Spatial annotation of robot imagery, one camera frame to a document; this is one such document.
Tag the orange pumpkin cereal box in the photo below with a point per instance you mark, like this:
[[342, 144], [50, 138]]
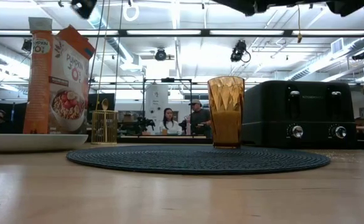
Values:
[[60, 93]]

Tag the amber faceted glass tumbler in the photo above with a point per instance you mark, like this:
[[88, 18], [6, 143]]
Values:
[[226, 118]]

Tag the white round plate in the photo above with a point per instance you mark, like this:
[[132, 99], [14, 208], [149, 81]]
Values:
[[29, 142]]

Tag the dark blue round placemat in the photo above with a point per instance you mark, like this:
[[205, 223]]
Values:
[[188, 160]]

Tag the small black background robot arm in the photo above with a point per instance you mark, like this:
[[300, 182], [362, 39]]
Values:
[[141, 124]]

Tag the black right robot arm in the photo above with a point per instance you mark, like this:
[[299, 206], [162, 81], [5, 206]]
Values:
[[346, 7]]

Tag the overhead LED light bar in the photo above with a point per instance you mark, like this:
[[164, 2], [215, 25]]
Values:
[[205, 32]]

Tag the black ceiling spotlight cluster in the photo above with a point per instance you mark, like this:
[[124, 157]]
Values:
[[27, 45]]

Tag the round black ceiling spotlight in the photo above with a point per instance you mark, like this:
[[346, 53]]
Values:
[[160, 54]]

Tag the black monitor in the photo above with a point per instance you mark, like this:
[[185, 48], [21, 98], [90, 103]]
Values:
[[102, 98]]

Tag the white ceiling air vent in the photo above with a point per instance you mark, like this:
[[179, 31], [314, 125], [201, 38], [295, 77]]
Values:
[[337, 45]]

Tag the white cylinder with sign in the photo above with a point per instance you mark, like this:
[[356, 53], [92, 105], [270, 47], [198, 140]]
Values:
[[156, 99]]

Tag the black four-slot toaster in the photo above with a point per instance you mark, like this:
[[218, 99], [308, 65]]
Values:
[[303, 115]]

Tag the black metal stand frame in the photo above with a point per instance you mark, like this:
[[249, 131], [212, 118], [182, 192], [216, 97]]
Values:
[[143, 93]]

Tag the black aluminium table frame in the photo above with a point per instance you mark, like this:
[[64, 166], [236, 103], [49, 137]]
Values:
[[156, 140]]

